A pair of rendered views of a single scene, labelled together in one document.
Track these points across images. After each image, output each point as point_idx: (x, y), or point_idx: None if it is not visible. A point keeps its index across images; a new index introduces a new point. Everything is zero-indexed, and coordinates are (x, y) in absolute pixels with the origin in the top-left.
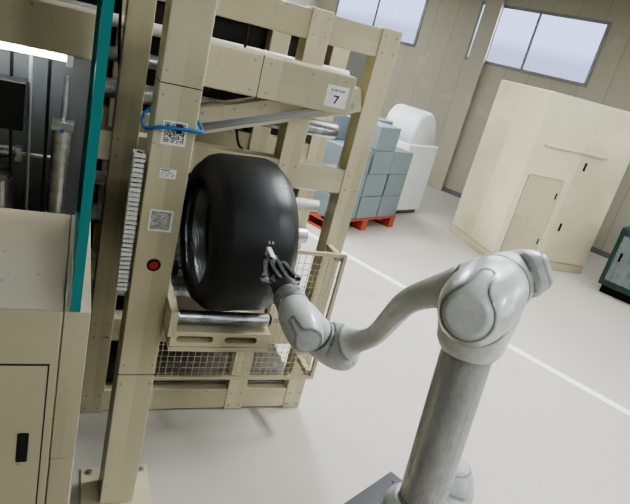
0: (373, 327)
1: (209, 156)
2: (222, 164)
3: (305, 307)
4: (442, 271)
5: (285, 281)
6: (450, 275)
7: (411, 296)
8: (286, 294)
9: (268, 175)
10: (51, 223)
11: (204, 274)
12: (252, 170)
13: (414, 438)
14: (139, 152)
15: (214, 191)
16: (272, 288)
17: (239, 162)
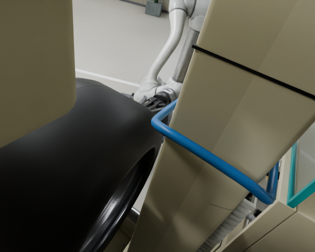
0: (163, 65)
1: (102, 160)
2: (137, 119)
3: (178, 84)
4: (180, 16)
5: (166, 95)
6: (185, 14)
7: (182, 34)
8: (175, 93)
9: (99, 85)
10: (314, 198)
11: (147, 179)
12: (111, 94)
13: (188, 65)
14: (245, 197)
15: (157, 132)
16: (166, 105)
17: (112, 105)
